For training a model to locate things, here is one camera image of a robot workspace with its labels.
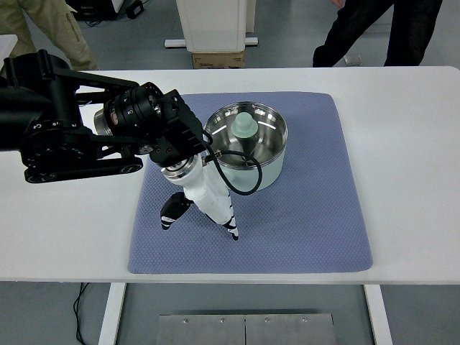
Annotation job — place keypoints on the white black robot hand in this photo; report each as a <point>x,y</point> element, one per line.
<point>212,201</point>

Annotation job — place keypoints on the glass lid with green knob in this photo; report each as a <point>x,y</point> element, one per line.
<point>244,125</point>

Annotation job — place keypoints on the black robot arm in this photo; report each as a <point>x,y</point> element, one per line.
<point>54,108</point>

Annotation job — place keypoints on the blue textured mat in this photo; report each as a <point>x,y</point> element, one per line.
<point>305,215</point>

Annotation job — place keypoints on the grey metal plate with screws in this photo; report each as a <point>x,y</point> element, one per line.
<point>215,332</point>

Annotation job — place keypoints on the brown cardboard box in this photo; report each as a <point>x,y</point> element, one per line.
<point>217,60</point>

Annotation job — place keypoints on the white table leg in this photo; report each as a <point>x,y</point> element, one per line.
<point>111,316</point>
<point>377,316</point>

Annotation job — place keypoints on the grey floor outlet plate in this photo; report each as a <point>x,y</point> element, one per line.
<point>353,60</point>

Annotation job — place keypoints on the small black box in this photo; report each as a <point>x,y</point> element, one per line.
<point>135,9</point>

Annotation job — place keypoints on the person in black trousers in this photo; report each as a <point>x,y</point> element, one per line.
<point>359,32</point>

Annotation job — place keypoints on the black equipment case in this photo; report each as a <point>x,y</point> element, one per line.
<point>97,6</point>

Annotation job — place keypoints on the person in beige trousers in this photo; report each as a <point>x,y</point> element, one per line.
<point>43,25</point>

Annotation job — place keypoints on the white pedestal cabinet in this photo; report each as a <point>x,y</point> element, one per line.
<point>215,25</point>

